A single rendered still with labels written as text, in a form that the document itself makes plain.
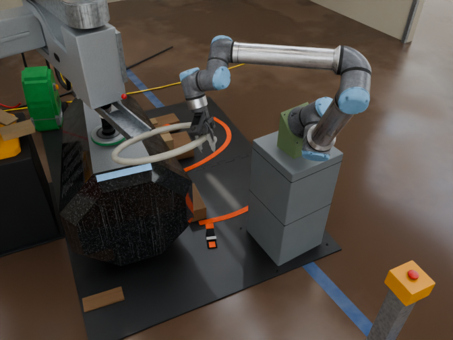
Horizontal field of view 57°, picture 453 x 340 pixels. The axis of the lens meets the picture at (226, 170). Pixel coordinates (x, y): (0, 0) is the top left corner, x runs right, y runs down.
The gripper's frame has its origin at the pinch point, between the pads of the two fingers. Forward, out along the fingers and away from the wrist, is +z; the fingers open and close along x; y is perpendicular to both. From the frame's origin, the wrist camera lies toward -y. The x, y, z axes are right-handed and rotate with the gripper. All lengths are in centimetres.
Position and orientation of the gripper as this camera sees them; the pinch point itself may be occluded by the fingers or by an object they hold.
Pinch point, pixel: (207, 150)
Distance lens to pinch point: 190.3
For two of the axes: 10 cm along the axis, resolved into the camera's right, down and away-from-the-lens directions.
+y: 3.8, -4.3, 8.2
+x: -9.0, 0.5, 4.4
